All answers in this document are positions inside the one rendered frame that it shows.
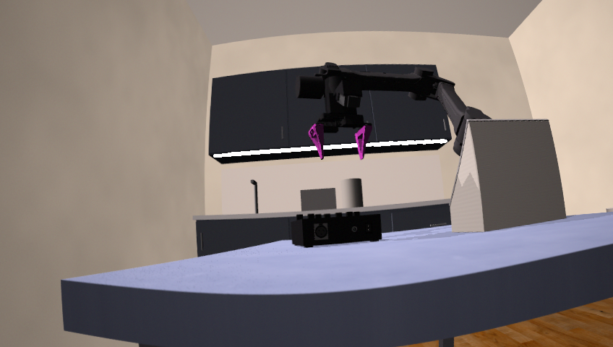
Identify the black lighting desk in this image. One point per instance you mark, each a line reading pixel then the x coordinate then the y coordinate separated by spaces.
pixel 337 230

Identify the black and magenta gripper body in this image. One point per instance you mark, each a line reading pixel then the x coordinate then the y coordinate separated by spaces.
pixel 334 120

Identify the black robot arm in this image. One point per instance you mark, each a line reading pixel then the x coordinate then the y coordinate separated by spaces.
pixel 341 87

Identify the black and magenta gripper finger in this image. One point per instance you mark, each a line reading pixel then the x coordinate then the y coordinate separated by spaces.
pixel 316 134
pixel 364 133

